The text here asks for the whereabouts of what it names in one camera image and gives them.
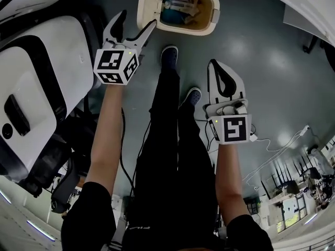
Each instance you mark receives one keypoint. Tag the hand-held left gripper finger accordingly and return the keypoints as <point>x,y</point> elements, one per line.
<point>142,34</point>
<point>108,29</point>

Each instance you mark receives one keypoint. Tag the crumpled packet trash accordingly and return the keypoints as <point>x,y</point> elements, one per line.
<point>183,2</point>

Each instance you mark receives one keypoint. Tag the person's black trousers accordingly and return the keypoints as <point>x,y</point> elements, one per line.
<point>167,145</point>

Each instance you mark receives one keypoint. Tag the beige trash bin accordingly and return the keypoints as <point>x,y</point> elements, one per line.
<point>206,1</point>

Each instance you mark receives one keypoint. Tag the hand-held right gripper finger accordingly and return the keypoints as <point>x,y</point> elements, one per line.
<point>212,85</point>
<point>239,88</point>

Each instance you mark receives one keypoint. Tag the person's right forearm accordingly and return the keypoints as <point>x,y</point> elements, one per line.
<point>229,176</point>

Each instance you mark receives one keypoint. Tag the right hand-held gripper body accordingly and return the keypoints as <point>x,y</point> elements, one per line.
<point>234,129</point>

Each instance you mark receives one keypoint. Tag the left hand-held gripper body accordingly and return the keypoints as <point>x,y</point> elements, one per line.
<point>108,61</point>

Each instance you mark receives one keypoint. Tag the white table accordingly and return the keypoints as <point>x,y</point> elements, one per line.
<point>308,6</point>

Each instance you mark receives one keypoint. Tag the person's left dark blue shoe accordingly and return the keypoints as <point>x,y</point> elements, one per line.
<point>169,56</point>

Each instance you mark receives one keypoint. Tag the blue bag trash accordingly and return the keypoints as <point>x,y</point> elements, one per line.
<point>170,16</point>

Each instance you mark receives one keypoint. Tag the beige trash bin lid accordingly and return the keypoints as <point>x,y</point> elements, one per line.
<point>146,4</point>

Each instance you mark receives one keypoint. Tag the person's black shirt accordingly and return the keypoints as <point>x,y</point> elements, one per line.
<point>89,218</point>

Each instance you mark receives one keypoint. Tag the black table leg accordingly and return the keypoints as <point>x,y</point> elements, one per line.
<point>311,44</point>

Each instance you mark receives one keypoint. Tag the person's left forearm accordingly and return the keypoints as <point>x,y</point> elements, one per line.
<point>107,129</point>

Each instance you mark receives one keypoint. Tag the person's right dark blue shoe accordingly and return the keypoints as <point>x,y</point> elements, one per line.
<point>193,97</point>

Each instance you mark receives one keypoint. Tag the large white and black machine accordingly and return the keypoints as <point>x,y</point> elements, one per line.
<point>28,77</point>

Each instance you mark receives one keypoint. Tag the person's dark blue shoe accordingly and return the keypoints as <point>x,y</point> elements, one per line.
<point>193,97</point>
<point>169,56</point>

